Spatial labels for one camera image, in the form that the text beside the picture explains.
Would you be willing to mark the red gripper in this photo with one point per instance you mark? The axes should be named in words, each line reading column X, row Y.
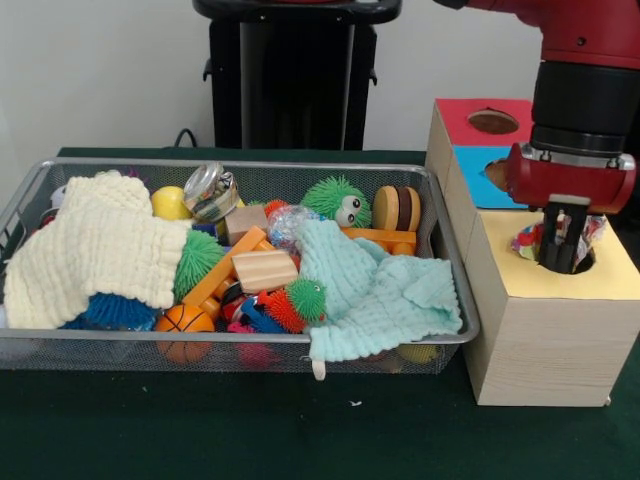
column 565, row 180

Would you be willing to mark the mint green muslin cloth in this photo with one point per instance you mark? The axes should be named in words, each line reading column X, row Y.
column 380, row 300

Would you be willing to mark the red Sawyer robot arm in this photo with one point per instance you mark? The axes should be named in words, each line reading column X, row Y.
column 580, row 100

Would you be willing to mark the wooden box with three holes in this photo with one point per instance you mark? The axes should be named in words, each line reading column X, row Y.
column 550, row 350

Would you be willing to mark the clear mesh bin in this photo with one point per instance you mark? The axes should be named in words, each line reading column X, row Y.
column 75, row 352

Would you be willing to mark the wooden striped burger toy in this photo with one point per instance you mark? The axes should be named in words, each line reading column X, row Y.
column 397, row 207

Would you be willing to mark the green spiky ball with eyes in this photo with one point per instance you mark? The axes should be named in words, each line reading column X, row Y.
column 325, row 200

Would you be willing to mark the green and orange spiky caterpillar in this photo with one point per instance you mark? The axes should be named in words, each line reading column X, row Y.
column 305, row 297

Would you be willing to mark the clear glitter ball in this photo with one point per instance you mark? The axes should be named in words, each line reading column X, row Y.
column 287, row 225

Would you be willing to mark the ridged wooden block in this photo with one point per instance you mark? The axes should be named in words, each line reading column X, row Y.
column 265, row 270

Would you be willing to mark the dark green table cloth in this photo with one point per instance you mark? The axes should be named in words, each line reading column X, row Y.
column 300, row 435

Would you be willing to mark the small orange basketball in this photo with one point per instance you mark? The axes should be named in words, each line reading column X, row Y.
column 182, row 320

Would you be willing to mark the yellow ball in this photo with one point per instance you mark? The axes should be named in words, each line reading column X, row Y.
column 167, row 205

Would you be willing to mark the cream muslin cloth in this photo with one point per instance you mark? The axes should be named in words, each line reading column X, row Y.
column 90, row 250

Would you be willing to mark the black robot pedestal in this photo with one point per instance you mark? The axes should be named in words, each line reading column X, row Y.
column 300, row 75

